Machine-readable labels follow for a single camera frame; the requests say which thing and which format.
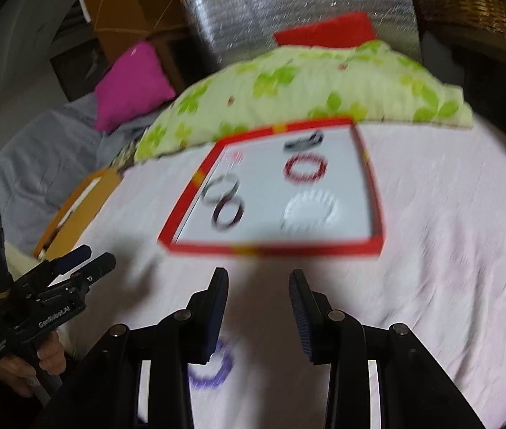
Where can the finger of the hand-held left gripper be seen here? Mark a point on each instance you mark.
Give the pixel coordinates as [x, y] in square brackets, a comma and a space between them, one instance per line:
[101, 266]
[74, 257]

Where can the grey blanket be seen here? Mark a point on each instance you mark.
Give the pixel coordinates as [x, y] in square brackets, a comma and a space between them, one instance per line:
[47, 156]

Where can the brown cardboard panel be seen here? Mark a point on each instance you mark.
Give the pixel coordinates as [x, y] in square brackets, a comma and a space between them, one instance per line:
[123, 0]

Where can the clear grey bangle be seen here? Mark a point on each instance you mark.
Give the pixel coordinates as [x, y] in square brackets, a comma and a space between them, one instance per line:
[210, 190]

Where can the green floral pillow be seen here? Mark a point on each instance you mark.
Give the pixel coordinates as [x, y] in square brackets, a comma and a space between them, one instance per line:
[306, 76]

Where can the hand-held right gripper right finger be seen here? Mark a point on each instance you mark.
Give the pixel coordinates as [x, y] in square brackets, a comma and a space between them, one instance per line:
[302, 313]

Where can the wooden bench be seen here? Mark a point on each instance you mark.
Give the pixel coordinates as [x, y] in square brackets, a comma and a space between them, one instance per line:
[481, 49]

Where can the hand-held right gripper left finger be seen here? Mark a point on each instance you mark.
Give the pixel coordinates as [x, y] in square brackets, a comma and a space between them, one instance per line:
[215, 313]

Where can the small red cushion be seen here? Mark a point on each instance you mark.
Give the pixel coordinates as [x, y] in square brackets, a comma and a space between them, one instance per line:
[329, 31]

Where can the dark maroon bangle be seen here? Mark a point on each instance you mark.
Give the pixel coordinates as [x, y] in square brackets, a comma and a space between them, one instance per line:
[228, 212]

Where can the red shallow box tray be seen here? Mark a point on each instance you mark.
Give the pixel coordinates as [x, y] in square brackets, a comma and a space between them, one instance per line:
[369, 196]

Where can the orange box lid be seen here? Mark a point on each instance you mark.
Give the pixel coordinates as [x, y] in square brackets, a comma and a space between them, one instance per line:
[101, 187]

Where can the white textured blanket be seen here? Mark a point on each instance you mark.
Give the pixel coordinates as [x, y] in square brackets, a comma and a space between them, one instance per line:
[436, 254]

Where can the pink pillow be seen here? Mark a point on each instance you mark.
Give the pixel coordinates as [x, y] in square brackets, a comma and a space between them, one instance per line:
[134, 87]

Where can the silver foil insulation mat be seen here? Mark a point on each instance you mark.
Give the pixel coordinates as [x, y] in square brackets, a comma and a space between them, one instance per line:
[279, 4]

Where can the person's left hand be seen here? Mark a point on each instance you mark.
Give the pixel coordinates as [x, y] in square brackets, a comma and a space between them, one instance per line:
[49, 353]

